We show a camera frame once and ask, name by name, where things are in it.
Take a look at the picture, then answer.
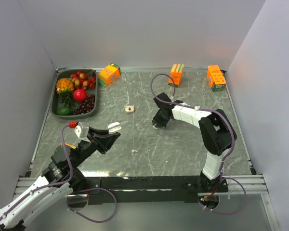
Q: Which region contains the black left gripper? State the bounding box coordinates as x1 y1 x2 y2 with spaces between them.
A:
70 126 120 168

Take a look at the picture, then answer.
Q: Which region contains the white earbud charging case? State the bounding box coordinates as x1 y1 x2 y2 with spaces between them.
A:
107 122 122 134

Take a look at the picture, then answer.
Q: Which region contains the beige earbud charging case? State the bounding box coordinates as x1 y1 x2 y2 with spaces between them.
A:
125 105 135 113

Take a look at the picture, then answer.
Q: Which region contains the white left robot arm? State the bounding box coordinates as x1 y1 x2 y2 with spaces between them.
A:
0 122 121 231

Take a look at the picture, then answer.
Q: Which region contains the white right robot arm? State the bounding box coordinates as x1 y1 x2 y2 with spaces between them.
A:
152 93 237 192

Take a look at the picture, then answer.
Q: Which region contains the orange box front left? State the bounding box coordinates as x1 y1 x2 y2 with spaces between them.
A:
60 143 76 149

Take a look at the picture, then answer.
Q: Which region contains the orange box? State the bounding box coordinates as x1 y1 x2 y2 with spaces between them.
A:
60 143 76 149
207 65 226 91

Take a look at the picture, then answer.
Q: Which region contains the dark purple grape bunch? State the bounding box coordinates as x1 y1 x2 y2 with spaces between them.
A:
74 94 95 115

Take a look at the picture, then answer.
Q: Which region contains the green avocado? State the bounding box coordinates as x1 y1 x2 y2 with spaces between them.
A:
56 106 73 116

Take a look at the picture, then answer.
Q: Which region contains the orange sponge pack back middle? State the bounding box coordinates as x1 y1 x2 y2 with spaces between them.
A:
168 64 184 87

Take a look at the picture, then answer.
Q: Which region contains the orange sponge pack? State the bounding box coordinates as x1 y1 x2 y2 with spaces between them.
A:
98 63 121 87
168 64 184 87

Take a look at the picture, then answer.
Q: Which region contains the red apple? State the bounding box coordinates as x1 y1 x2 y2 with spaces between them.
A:
73 89 88 103

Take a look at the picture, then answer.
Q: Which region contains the dark grey fruit tray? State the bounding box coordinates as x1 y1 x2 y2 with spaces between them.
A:
50 68 98 120

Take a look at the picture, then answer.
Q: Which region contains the red yellow lychee bunch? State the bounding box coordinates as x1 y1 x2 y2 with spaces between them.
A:
70 70 96 90

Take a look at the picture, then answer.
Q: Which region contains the orange box back right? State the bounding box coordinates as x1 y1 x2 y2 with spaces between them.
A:
207 65 226 91

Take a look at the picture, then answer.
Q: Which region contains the orange yellow flower pineapple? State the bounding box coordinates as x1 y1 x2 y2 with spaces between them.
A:
56 78 74 106

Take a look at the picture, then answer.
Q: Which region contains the orange sponge pack back left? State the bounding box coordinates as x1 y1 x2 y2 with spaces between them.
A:
98 63 121 87

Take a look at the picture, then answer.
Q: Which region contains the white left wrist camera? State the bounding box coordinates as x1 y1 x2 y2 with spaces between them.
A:
69 121 90 142

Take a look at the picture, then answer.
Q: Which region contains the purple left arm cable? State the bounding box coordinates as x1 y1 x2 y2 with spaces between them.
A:
0 125 75 229

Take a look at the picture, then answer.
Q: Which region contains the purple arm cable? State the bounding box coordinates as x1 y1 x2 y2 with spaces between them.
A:
0 125 75 229
150 73 236 169

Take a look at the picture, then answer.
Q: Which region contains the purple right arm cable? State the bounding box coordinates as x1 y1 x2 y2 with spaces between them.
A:
150 73 236 169

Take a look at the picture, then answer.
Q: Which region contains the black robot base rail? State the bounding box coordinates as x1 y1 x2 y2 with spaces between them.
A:
72 176 228 205

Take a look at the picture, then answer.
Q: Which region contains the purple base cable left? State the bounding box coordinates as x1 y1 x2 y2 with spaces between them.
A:
66 187 118 223

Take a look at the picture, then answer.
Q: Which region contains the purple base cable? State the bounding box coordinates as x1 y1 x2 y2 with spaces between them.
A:
198 177 247 215
66 187 118 223

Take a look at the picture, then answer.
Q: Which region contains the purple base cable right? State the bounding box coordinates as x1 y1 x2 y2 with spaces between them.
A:
198 177 247 215

